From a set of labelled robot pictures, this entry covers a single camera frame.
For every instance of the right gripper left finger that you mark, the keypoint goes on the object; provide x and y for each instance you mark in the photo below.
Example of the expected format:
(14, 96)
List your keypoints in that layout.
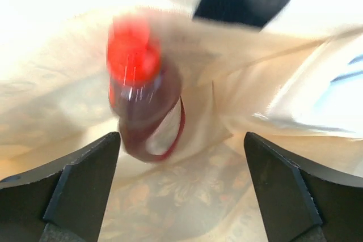
(63, 200)

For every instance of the red dish soap bottle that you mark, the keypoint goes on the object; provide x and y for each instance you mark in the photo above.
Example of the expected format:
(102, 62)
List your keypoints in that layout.
(144, 90)

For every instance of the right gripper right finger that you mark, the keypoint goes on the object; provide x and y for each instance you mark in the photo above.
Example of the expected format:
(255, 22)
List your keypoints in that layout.
(301, 200)

